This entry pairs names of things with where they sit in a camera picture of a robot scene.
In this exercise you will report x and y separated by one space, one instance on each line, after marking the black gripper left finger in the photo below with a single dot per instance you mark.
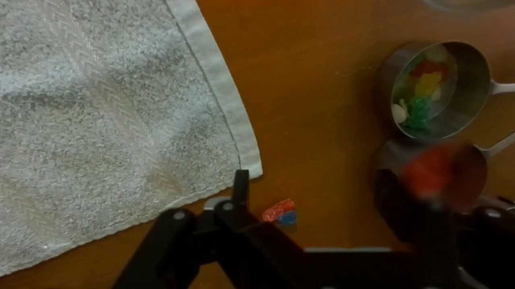
214 251

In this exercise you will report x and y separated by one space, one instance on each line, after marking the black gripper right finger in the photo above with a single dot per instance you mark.
456 251

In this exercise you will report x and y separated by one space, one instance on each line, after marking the red and blue gummy bear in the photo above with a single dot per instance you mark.
275 209

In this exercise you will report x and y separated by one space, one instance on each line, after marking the white terry cloth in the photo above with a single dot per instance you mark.
106 106

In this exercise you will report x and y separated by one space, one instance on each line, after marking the red gummy candy heap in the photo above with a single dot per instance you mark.
428 171

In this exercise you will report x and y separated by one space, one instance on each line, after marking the green gummy bear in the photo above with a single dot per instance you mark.
419 110

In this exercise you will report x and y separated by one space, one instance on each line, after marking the white gummy bear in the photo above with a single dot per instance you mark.
399 113

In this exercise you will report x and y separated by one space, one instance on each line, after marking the yellow gummy bear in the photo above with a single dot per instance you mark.
428 84

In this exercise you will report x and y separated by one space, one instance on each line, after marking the medium steel measuring cup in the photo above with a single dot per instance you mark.
472 171

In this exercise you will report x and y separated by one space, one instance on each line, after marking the small steel measuring cup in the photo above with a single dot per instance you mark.
472 69

